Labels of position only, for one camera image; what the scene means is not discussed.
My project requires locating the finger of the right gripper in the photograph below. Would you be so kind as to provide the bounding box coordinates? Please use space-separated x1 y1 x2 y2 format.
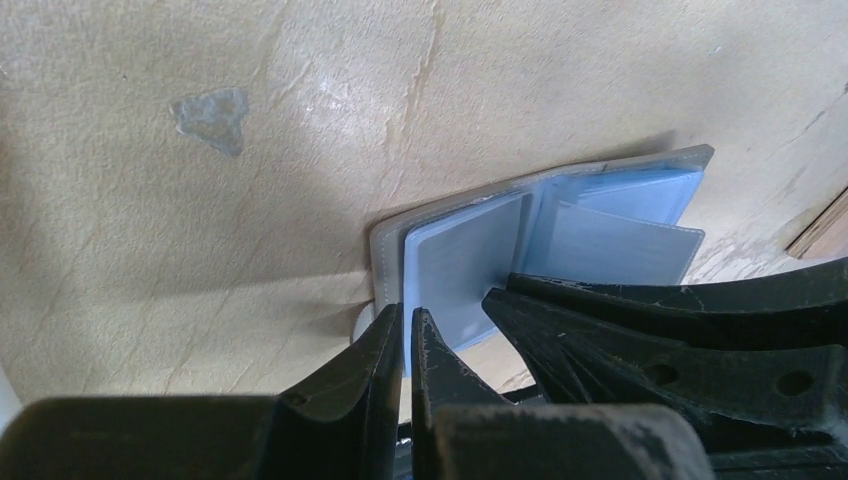
482 259 847 464

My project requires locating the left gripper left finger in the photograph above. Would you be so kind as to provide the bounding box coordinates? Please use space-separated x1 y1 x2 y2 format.
1 305 403 479

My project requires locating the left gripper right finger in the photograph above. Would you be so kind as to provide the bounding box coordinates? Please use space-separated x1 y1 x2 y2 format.
411 308 714 479

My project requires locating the grey card holder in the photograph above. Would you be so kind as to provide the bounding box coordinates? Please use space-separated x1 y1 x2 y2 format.
353 144 714 352

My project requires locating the brown wooden board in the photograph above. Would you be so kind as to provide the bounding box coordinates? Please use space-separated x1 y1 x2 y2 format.
786 188 847 260

